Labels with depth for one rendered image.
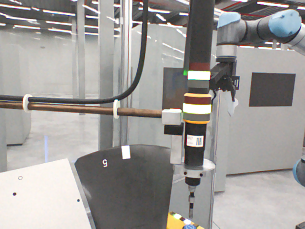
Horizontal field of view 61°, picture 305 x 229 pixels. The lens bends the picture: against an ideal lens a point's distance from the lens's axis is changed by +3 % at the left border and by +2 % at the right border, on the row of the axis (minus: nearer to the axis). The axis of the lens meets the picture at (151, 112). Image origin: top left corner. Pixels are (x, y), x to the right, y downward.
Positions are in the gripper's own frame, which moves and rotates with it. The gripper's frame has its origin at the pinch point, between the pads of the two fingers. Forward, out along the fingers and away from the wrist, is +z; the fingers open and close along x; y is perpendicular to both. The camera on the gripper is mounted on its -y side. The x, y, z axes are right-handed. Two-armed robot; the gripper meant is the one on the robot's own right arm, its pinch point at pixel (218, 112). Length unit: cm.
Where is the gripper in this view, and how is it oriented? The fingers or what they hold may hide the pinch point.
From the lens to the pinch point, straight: 98.2
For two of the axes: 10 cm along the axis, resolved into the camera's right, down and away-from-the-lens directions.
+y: 7.1, -0.7, 7.0
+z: -0.3, 9.9, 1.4
